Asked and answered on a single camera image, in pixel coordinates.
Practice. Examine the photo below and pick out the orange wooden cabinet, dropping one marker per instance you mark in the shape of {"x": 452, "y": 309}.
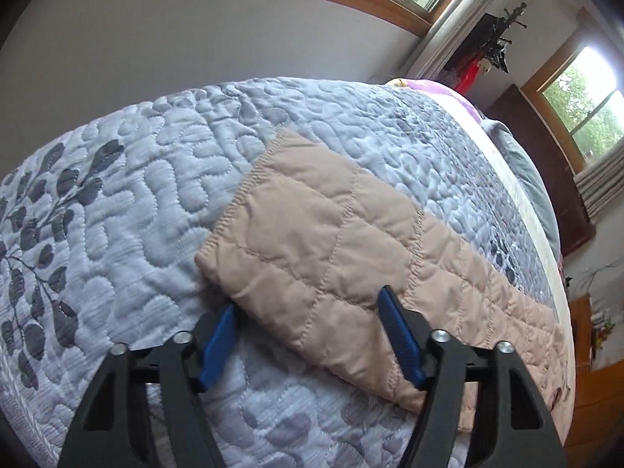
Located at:
{"x": 594, "y": 399}

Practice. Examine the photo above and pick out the dry twig branches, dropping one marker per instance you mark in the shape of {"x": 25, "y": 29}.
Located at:
{"x": 587, "y": 278}

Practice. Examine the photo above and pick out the dark wooden headboard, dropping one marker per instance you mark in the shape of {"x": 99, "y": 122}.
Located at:
{"x": 546, "y": 165}

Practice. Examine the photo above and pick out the cream bed sheet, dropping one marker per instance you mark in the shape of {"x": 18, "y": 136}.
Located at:
{"x": 529, "y": 219}

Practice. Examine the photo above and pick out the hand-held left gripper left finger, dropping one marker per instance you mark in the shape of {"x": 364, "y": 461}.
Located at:
{"x": 219, "y": 346}

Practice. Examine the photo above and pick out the pale grey curtain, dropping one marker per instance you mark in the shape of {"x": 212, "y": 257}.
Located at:
{"x": 438, "y": 34}

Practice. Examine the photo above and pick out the striped beige curtain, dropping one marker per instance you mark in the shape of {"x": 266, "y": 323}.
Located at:
{"x": 604, "y": 185}

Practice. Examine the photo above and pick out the group of small bottles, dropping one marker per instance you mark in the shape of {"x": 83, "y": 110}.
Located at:
{"x": 600, "y": 324}

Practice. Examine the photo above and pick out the grey leaf-patterned bed quilt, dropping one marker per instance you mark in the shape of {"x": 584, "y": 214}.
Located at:
{"x": 146, "y": 180}

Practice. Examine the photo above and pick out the small wooden-framed window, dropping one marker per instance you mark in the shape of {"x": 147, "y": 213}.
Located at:
{"x": 590, "y": 102}

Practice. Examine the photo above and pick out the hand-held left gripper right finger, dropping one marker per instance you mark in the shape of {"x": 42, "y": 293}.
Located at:
{"x": 399, "y": 336}

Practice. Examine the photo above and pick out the red hanging garment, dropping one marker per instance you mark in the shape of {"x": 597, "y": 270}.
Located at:
{"x": 470, "y": 78}

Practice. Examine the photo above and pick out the grey pillow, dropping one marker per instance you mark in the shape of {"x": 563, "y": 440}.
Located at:
{"x": 526, "y": 175}

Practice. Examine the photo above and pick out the beige quilted jacket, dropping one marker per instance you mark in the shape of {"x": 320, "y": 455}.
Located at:
{"x": 317, "y": 234}

